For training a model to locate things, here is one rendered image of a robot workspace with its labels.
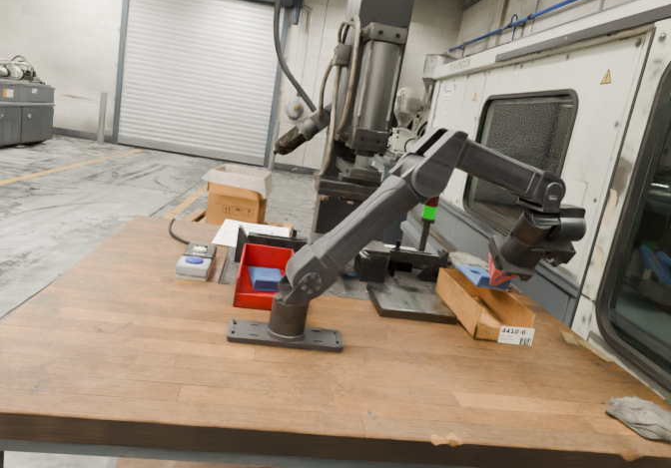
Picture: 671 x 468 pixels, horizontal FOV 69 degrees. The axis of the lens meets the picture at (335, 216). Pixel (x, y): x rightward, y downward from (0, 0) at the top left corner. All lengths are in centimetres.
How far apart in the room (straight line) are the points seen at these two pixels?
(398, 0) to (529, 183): 59
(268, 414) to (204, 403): 8
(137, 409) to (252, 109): 983
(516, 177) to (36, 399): 80
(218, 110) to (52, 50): 337
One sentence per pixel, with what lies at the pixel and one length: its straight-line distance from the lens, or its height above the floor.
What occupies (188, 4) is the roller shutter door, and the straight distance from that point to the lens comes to 1077.
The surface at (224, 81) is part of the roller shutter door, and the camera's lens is 1048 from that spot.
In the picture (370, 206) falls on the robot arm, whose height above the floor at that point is 116.
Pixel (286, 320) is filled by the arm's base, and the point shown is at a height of 95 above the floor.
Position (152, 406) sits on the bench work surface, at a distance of 70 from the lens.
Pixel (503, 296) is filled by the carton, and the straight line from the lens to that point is 120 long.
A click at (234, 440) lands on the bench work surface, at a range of 68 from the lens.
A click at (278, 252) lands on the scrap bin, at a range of 120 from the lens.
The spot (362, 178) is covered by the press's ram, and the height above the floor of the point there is 116.
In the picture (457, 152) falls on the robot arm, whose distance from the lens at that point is 84.
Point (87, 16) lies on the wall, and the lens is 1135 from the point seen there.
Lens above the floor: 129
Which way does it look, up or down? 11 degrees down
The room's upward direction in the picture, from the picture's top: 10 degrees clockwise
